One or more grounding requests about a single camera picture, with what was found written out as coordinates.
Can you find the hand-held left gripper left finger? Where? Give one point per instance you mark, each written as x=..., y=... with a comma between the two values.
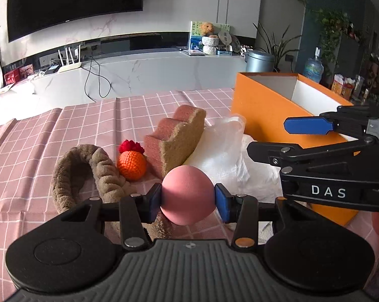
x=154, y=203

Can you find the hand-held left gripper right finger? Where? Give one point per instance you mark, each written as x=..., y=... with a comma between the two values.
x=222, y=203

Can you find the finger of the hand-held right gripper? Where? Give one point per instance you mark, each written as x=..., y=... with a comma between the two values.
x=271, y=151
x=305, y=125

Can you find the pink foam ball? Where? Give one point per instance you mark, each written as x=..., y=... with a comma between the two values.
x=187, y=195

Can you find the orange cardboard box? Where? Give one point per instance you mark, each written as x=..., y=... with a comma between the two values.
x=258, y=107

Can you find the orange crochet fruit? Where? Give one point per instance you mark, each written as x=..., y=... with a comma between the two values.
x=131, y=165

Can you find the white plastic bag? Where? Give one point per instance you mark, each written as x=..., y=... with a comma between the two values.
x=217, y=151

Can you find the colourful snack packets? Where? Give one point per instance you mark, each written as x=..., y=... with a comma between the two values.
x=345, y=86

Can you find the brown plush headband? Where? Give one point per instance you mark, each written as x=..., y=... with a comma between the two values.
x=104, y=176

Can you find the blue water bottle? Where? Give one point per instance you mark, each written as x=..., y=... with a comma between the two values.
x=313, y=67

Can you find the pink and brown sponge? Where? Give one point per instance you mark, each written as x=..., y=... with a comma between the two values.
x=173, y=141

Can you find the grey metal bin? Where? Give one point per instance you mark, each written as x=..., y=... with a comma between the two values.
x=259, y=61

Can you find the green potted plant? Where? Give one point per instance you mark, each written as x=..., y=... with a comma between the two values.
x=277, y=45

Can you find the hanging vine plant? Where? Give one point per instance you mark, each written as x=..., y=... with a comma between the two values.
x=332, y=28

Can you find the pink checked tablecloth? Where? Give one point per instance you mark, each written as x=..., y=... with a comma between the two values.
x=51, y=151

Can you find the round hand fan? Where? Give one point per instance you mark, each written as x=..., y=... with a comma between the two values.
x=225, y=39

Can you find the white marble tv cabinet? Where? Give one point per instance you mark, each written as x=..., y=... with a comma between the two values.
x=139, y=72

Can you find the green and blue picture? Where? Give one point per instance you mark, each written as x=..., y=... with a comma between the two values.
x=194, y=37

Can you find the brown teddy bear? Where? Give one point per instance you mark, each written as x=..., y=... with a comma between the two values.
x=206, y=28

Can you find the white router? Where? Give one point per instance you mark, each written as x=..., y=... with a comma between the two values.
x=69, y=64

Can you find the red gift boxes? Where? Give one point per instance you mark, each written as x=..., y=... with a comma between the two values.
x=17, y=75

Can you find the black television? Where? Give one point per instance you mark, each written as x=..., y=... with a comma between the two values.
x=73, y=3

